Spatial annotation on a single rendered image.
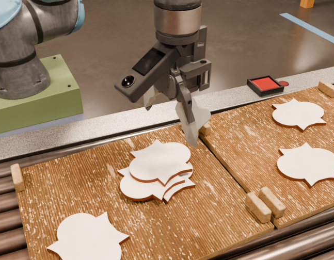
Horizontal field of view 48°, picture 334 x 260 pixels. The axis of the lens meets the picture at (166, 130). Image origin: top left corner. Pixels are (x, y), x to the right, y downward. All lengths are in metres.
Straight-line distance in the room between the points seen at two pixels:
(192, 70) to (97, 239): 0.33
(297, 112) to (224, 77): 2.07
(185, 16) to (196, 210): 0.35
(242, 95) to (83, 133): 0.45
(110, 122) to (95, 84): 1.99
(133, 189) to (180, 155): 0.13
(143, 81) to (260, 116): 0.44
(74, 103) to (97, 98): 1.72
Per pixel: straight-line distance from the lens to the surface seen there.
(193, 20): 0.61
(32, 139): 0.97
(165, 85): 0.66
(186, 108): 0.64
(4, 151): 0.95
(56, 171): 0.83
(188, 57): 0.66
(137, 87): 0.61
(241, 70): 3.16
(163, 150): 0.80
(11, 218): 0.79
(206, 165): 0.81
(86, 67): 3.22
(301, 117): 0.99
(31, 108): 1.06
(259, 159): 0.85
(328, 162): 0.87
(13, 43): 1.03
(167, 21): 0.60
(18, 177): 0.80
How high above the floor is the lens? 1.49
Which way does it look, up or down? 38 degrees down
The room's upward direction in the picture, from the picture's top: straight up
